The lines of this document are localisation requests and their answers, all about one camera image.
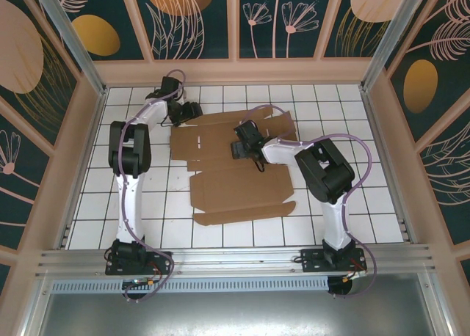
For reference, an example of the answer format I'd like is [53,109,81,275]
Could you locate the brown cardboard box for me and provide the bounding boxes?
[169,106,297,227]

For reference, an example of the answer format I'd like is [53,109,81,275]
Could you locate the grey metal sheet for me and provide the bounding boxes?
[35,273,440,336]

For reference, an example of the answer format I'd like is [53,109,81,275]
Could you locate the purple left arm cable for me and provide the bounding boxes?
[120,68,188,302]

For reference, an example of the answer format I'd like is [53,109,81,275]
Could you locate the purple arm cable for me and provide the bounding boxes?
[238,104,377,300]
[120,68,188,302]

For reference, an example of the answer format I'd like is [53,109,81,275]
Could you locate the long aluminium mounting rail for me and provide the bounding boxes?
[35,243,440,279]

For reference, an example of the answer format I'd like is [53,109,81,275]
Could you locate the aluminium side rail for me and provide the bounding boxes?
[360,86,418,244]
[54,87,109,249]

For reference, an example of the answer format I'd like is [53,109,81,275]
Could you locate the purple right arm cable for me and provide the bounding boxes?
[238,104,377,300]

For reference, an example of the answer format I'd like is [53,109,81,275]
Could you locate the aluminium corner post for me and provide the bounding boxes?
[31,0,108,96]
[361,0,440,92]

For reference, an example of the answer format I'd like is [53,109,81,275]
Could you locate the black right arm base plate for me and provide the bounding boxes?
[300,248,368,274]

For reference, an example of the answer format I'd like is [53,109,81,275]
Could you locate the slotted grey cable tray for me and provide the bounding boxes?
[51,276,330,293]

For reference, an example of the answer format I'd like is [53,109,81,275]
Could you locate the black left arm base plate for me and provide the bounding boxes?
[105,250,173,277]

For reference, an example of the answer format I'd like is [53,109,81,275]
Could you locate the red black base wires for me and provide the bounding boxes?
[122,268,165,291]

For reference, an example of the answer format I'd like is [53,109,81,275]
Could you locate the yellow plug base wires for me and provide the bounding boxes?
[341,266,369,283]

